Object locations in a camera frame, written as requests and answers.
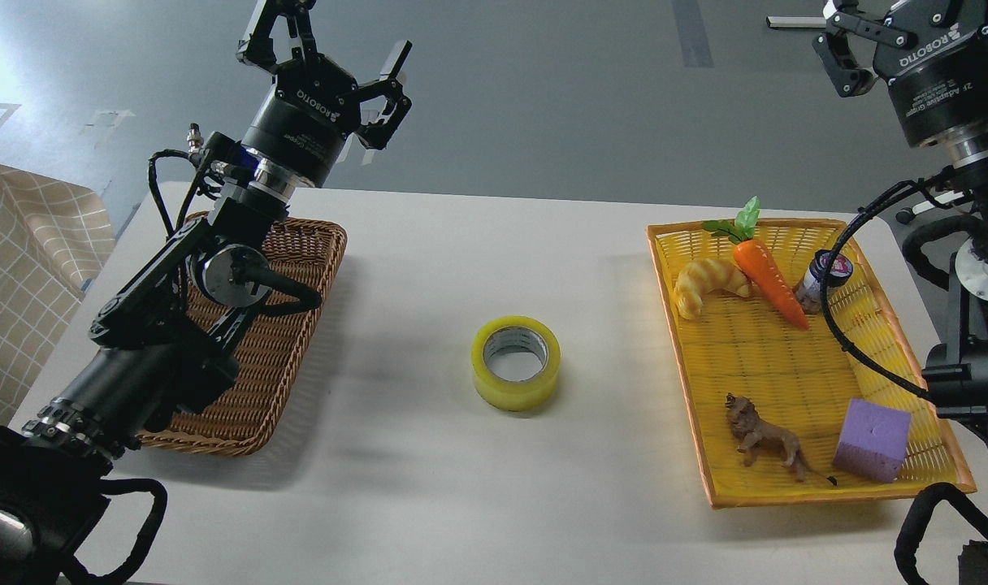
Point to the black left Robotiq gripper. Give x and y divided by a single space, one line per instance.
307 122

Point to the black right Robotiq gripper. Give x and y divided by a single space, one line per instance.
945 69

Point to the yellow tape roll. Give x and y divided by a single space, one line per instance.
515 334

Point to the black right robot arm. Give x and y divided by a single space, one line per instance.
952 254

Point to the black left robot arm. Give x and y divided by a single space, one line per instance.
167 339

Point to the white stand base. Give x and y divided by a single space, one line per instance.
781 22

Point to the white wheeled stand leg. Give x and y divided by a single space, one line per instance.
949 200

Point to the toy orange carrot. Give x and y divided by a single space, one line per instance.
754 259

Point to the small dark jar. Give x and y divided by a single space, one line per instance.
822 276

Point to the toy croissant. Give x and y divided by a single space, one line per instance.
704 276

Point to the beige checkered cloth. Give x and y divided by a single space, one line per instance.
54 237

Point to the brown wicker basket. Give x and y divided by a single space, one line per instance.
245 417

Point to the yellow plastic basket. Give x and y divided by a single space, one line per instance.
799 379

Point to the brown toy lion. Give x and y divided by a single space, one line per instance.
753 434

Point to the purple foam cube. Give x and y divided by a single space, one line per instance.
873 441

